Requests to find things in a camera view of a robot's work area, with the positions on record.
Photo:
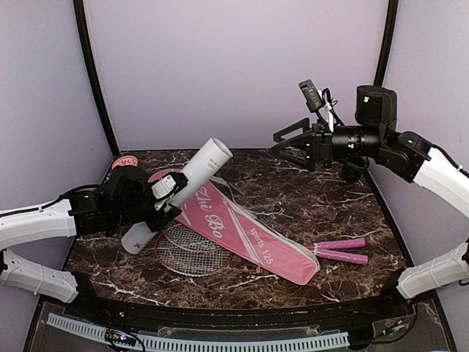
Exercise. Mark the black front table rail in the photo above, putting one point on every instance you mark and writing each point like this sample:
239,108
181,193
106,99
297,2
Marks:
239,296

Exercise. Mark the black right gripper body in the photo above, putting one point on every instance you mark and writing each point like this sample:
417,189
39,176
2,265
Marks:
325,141

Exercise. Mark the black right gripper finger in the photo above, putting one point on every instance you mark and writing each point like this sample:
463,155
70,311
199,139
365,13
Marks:
296,130
294,156

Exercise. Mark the red white patterned bowl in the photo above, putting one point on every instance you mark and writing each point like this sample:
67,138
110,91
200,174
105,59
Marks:
126,160

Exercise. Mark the white cardboard shuttlecock tube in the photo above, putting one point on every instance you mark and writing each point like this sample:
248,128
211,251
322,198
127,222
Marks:
206,162

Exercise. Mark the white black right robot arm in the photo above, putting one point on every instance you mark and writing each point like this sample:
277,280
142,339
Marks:
373,138

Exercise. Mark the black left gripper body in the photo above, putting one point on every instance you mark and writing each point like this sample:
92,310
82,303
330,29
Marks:
130,214

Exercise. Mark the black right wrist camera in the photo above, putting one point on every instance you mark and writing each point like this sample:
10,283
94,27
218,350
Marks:
320,103

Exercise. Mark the dark green cup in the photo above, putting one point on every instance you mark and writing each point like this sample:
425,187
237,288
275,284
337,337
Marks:
352,172

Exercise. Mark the pink racket cover bag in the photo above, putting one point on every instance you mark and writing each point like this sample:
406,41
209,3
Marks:
221,220

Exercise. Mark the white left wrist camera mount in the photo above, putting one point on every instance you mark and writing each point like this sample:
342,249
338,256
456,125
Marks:
166,187

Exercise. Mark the grey slotted cable duct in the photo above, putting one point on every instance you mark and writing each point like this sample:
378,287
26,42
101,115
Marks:
126,341

